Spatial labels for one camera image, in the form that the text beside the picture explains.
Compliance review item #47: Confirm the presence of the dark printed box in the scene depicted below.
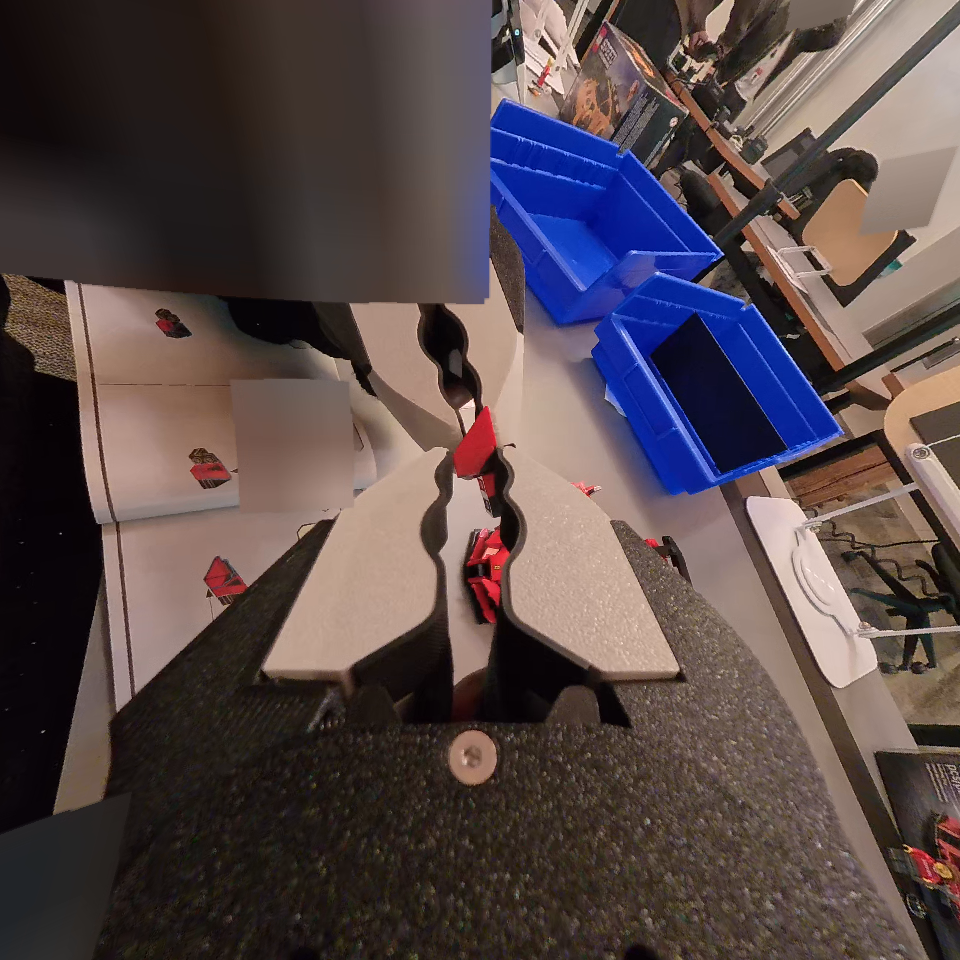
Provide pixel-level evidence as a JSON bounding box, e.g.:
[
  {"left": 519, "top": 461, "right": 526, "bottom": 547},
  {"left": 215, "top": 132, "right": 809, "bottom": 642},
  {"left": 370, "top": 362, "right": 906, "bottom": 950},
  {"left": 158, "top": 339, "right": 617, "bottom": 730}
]
[{"left": 558, "top": 23, "right": 691, "bottom": 169}]

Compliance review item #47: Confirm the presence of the white stand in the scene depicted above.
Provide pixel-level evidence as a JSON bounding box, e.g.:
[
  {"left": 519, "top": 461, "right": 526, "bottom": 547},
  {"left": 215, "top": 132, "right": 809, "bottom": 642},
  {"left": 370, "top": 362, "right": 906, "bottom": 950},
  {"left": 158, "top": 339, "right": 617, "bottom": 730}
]
[{"left": 746, "top": 435, "right": 960, "bottom": 691}]

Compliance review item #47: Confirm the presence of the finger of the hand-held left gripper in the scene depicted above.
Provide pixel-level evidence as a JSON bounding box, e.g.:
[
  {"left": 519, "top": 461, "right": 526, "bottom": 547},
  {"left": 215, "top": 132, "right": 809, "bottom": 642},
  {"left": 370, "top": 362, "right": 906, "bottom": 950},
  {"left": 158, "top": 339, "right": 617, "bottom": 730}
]
[
  {"left": 356, "top": 305, "right": 466, "bottom": 451},
  {"left": 458, "top": 305, "right": 526, "bottom": 444}
]

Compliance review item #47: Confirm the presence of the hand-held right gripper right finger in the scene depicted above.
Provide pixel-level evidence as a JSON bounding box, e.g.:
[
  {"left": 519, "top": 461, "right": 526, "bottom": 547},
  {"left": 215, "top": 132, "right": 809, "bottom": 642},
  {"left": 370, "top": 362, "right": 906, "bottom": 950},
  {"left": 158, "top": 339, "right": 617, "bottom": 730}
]
[{"left": 488, "top": 447, "right": 687, "bottom": 694}]

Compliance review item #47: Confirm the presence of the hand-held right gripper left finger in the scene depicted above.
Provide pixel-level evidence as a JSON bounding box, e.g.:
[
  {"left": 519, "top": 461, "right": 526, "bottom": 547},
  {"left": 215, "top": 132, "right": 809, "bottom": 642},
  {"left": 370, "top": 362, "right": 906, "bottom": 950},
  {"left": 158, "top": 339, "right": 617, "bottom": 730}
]
[{"left": 260, "top": 447, "right": 459, "bottom": 699}]

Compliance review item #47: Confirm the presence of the lego instruction booklet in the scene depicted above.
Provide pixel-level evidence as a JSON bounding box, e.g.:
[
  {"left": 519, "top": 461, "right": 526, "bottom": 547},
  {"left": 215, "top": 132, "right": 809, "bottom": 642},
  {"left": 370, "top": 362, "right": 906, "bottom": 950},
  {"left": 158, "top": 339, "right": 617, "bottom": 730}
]
[{"left": 68, "top": 281, "right": 451, "bottom": 709}]

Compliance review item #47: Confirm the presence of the lego set box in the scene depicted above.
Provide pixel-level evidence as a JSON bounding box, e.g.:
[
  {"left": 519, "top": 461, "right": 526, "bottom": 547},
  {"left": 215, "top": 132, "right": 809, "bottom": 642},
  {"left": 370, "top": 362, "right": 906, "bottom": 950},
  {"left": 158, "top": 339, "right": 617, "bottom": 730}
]
[{"left": 875, "top": 747, "right": 960, "bottom": 919}]

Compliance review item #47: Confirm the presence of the brown office desk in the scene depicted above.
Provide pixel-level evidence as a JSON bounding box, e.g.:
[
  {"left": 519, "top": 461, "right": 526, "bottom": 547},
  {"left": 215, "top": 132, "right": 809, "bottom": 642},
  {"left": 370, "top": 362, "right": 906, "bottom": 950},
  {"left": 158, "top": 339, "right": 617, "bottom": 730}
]
[{"left": 660, "top": 75, "right": 901, "bottom": 406}]

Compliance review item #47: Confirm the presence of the person's left forearm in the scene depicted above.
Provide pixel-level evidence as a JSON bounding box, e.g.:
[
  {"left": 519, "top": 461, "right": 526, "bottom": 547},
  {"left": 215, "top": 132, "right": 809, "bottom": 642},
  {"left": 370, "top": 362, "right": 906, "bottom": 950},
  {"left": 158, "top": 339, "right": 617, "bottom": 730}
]
[{"left": 225, "top": 297, "right": 379, "bottom": 399}]

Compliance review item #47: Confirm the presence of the black red lego block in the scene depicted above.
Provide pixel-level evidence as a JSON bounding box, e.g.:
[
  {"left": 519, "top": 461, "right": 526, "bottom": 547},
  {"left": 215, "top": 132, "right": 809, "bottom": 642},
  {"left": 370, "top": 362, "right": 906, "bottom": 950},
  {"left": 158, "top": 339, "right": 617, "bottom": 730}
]
[{"left": 453, "top": 405, "right": 504, "bottom": 481}]

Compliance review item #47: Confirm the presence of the red lego car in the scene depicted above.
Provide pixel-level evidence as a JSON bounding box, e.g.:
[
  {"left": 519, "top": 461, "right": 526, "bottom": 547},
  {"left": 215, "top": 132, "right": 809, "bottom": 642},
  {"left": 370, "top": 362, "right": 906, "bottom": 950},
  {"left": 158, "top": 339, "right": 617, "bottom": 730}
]
[{"left": 462, "top": 477, "right": 694, "bottom": 624}]

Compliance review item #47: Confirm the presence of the wooden back chair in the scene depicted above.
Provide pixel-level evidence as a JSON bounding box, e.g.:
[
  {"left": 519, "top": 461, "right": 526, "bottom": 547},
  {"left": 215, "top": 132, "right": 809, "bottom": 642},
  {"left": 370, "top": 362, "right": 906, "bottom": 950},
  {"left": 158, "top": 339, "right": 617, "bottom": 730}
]
[{"left": 780, "top": 177, "right": 909, "bottom": 294}]

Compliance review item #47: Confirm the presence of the blue plastic bin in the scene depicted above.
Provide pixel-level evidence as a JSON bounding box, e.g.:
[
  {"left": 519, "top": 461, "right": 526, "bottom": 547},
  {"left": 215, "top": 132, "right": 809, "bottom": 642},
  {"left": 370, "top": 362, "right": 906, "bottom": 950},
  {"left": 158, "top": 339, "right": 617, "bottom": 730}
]
[
  {"left": 491, "top": 98, "right": 724, "bottom": 327},
  {"left": 590, "top": 275, "right": 846, "bottom": 496}
]

